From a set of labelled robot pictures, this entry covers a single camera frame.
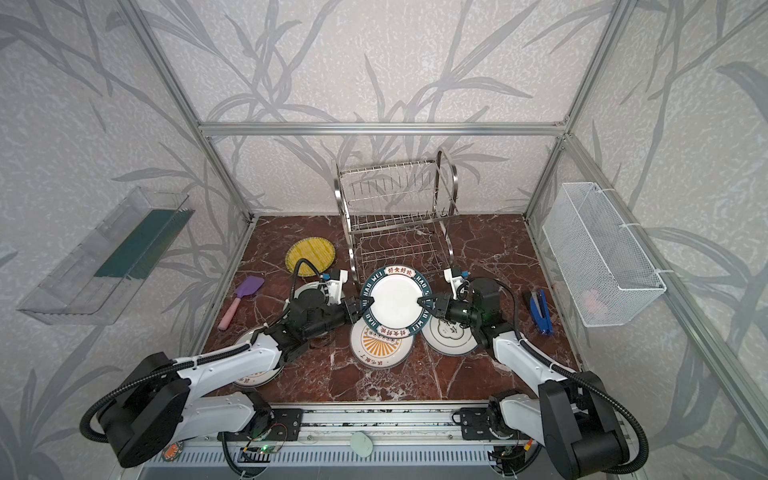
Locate blue clip tool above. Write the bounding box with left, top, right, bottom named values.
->
left=527, top=290, right=553, bottom=336

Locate pale green oval puck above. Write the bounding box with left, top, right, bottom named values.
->
left=349, top=432, right=374, bottom=459

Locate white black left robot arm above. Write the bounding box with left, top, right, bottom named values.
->
left=79, top=296, right=374, bottom=468

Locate orange sunburst plate centre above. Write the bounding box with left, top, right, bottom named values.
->
left=350, top=321, right=414, bottom=370

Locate white wire mesh basket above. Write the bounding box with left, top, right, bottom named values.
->
left=543, top=182, right=666, bottom=328

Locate light green flower plate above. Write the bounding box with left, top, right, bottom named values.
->
left=291, top=281, right=332, bottom=305

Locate purple pink spatula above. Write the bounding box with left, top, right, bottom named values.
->
left=217, top=276, right=265, bottom=331

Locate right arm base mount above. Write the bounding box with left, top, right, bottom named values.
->
left=451, top=407, right=513, bottom=441

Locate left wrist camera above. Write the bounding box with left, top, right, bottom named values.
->
left=321, top=269, right=349, bottom=305

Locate orange sunburst plate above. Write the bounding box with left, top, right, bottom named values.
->
left=350, top=321, right=414, bottom=370
left=233, top=329, right=284, bottom=389

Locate white plate green text rim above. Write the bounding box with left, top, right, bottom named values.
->
left=360, top=265, right=433, bottom=339

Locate white plate black quatrefoil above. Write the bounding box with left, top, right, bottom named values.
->
left=421, top=317, right=478, bottom=356

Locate stainless steel dish rack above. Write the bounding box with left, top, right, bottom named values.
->
left=334, top=149, right=459, bottom=287

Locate round orange sticker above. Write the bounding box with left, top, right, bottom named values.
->
left=160, top=442, right=184, bottom=462

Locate orange sunburst plate left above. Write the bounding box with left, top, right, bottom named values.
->
left=233, top=329, right=284, bottom=389

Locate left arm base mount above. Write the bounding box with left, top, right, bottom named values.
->
left=243, top=408, right=304, bottom=442

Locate clear plastic wall shelf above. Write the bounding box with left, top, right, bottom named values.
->
left=17, top=187, right=195, bottom=325

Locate yellow ribbed plate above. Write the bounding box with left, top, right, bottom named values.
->
left=285, top=237, right=336, bottom=274

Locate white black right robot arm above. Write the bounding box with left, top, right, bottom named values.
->
left=417, top=277, right=650, bottom=479

